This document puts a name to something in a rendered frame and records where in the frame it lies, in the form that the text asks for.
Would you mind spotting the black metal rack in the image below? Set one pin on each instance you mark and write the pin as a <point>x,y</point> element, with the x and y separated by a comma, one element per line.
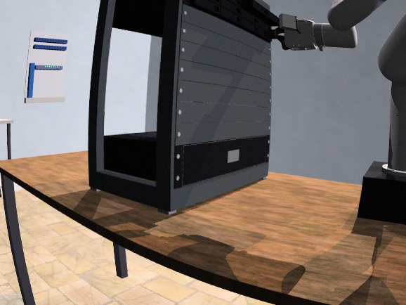
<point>211,53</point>

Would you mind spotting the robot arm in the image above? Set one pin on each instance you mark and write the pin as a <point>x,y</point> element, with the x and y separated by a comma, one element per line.
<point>343,15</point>

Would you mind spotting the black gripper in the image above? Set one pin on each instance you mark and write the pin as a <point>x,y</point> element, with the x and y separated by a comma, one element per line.
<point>292,39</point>

